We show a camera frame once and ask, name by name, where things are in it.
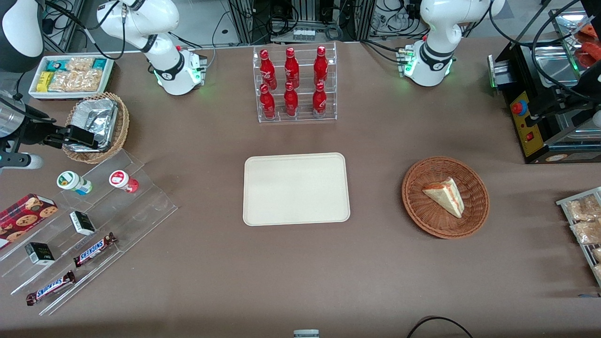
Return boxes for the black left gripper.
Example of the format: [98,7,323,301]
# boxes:
[526,88,594,129]

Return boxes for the aluminium frame rack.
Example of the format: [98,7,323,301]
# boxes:
[228,0,376,44]

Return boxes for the tray of wrapped snacks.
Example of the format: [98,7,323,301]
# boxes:
[556,186,601,287]

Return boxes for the aluminium foil tray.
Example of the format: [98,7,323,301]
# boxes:
[69,98,118,152]

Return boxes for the beige plastic tray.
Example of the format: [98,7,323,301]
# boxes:
[242,152,351,227]

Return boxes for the yellow snack pack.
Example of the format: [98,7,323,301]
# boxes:
[36,71,55,93]

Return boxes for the red lid gum bottle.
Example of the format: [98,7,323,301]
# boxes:
[108,169,140,194]

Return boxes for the wrapped sandwich wedge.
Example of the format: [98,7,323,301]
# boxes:
[421,177,466,219]

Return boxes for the snickers chocolate bar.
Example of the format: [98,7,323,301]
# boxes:
[72,232,118,269]
[25,270,77,307]

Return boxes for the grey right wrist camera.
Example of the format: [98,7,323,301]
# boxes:
[0,153,44,171]

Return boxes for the clear acrylic stepped stand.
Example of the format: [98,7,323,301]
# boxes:
[0,149,178,316]

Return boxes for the small black box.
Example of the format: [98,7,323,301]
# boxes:
[24,242,56,267]
[69,211,97,237]

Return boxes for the black looped cable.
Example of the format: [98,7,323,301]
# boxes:
[406,315,475,338]

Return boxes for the white snack bin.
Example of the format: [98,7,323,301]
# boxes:
[29,54,115,101]

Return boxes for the red cola bottle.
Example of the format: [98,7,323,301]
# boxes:
[283,82,300,118]
[259,49,278,91]
[312,82,328,118]
[259,84,277,120]
[313,46,329,86]
[284,47,301,89]

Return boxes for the clear cracker bag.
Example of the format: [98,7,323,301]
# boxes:
[65,56,95,73]
[47,69,103,93]

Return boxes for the clear acrylic bottle rack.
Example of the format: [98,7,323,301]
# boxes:
[252,42,338,124]

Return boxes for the steel oven pan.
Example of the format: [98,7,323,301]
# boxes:
[532,43,586,90]

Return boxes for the red cookie box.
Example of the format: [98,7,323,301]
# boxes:
[0,193,60,250]

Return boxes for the round brown wicker basket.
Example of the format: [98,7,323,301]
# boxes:
[401,156,490,240]

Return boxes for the light woven oval basket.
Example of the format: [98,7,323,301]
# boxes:
[62,92,130,164]

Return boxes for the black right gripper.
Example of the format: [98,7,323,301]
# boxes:
[21,106,100,152]

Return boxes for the black food warmer oven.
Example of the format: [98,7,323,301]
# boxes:
[487,7,601,165]

